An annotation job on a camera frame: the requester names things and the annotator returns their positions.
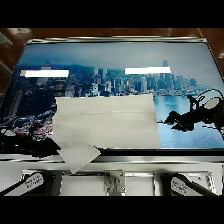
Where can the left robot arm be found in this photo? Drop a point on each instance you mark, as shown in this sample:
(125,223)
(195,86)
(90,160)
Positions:
(23,146)

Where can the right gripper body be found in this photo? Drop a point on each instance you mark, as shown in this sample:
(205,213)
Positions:
(188,119)

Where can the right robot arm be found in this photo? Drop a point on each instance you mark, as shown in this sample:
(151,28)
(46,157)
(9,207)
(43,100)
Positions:
(210,116)

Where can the white T-shirt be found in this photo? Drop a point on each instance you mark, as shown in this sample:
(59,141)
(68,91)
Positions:
(106,123)

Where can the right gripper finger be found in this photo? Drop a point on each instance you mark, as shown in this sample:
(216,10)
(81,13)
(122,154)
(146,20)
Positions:
(170,117)
(178,126)

